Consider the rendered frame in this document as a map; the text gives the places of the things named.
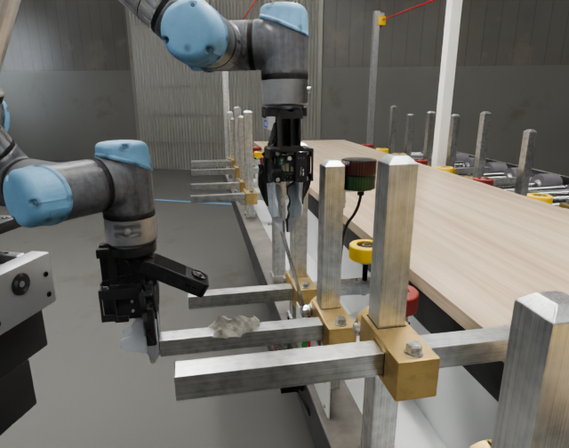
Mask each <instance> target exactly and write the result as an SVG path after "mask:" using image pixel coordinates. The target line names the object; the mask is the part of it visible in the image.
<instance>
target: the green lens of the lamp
mask: <svg viewBox="0 0 569 448"><path fill-rule="evenodd" d="M375 182H376V174H375V175H374V176H372V177H364V178H357V177H348V176H345V184H344V189H348V190H371V189H375Z"/></svg>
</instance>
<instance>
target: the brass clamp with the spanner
mask: <svg viewBox="0 0 569 448"><path fill-rule="evenodd" d="M309 304H311V307H312V317H319V319H320V321H321V323H322V324H323V339H322V340H321V342H322V344H323V346H327V345H335V344H343V343H352V342H357V335H356V334H354V332H353V327H352V326H353V323H354V322H353V321H352V319H351V318H350V316H349V314H348V313H347V312H346V310H345V309H344V307H343V306H342V305H341V304H340V307H339V308H325V309H321V308H320V306H319V305H318V303H317V296H316V297H314V298H313V299H312V300H311V302H310V303H309ZM337 316H344V317H346V323H347V325H346V326H344V327H339V326H336V325H335V324H334V322H335V318H336V317H337Z"/></svg>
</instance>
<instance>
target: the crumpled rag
mask: <svg viewBox="0 0 569 448"><path fill-rule="evenodd" d="M257 327H260V320H259V319H258V318H257V317H256V316H252V317H250V318H247V317H245V316H235V317H234V318H233V319H232V318H227V317H226V316H222V315H220V316H219V317H218V318H217V320H216V321H214V322H213V323H212V324H211V325H209V329H211V330H215V331H216V332H215V333H214V334H213V337H214V338H217V337H218V338H219V337H220V338H223V339H227V338H228V337H239V338H240V337H241V336H242V334H243V333H246V332H252V331H254V329H255V328H257Z"/></svg>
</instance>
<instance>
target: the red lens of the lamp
mask: <svg viewBox="0 0 569 448"><path fill-rule="evenodd" d="M341 162H342V163H343V164H344V165H345V174H347V175H354V176H369V175H374V174H376V167H377V160H376V159H375V161H373V162H367V163H357V162H348V161H344V160H343V159H341Z"/></svg>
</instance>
